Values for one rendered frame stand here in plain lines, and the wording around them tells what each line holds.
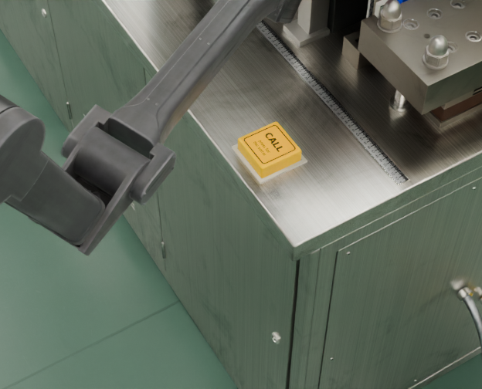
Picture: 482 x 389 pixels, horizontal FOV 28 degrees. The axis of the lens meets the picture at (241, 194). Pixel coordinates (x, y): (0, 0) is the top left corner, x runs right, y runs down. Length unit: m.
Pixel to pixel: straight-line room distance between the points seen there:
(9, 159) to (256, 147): 0.76
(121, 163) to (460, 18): 0.64
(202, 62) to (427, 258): 0.66
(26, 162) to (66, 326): 1.63
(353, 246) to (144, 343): 0.95
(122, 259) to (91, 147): 1.38
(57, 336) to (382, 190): 1.14
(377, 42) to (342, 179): 0.21
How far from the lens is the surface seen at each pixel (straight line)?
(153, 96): 1.11
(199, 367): 2.27
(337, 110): 1.51
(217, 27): 1.18
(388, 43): 1.44
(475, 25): 1.49
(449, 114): 1.50
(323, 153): 1.45
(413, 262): 1.63
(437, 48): 1.39
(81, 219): 1.02
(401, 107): 1.52
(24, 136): 0.71
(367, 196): 1.41
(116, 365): 2.28
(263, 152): 1.42
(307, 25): 1.61
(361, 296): 1.61
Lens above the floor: 2.00
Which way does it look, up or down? 52 degrees down
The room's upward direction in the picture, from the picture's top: straight up
